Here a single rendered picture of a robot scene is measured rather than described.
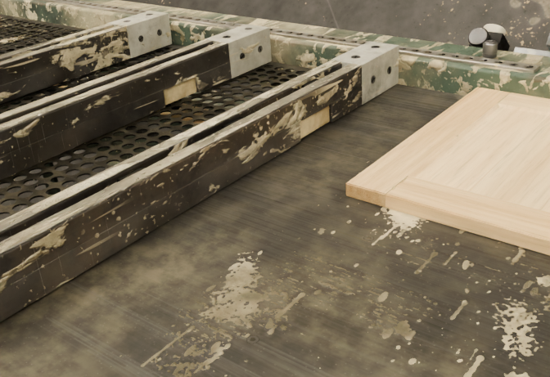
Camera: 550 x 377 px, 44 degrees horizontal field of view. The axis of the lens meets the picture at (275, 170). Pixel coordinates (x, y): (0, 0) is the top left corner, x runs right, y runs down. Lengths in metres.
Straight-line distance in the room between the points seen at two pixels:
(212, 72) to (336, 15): 1.28
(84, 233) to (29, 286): 0.08
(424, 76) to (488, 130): 0.24
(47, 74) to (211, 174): 0.60
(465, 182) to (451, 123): 0.18
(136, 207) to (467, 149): 0.45
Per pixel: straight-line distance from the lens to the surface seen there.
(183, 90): 1.23
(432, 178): 0.88
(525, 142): 1.00
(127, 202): 0.78
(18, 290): 0.73
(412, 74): 1.24
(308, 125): 1.03
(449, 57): 1.22
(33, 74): 1.38
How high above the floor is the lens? 1.96
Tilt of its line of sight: 55 degrees down
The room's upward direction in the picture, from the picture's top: 63 degrees counter-clockwise
